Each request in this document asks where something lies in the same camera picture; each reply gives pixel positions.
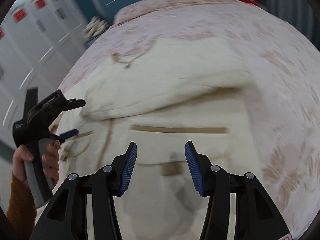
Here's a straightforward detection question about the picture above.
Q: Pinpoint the cream quilted coat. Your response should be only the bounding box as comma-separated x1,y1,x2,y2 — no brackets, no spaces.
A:
57,37,261,239

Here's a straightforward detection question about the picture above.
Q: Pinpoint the orange sleeved left forearm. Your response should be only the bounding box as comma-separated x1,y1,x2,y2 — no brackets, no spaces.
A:
7,175,36,239

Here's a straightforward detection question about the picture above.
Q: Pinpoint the person's left hand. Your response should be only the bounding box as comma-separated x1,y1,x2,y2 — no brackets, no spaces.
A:
11,139,61,184

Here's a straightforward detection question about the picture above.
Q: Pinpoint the white wardrobe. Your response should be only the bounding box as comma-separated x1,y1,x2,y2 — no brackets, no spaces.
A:
1,0,86,147

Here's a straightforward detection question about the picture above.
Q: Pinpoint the white plush toy on nightstand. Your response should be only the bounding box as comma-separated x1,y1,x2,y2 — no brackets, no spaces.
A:
83,16,110,40

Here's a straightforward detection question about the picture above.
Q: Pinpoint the pink floral bedspread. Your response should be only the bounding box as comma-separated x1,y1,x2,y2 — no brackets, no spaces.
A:
61,1,319,239

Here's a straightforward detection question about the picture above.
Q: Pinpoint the grey curtain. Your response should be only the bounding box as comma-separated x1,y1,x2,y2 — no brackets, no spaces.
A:
259,0,319,48

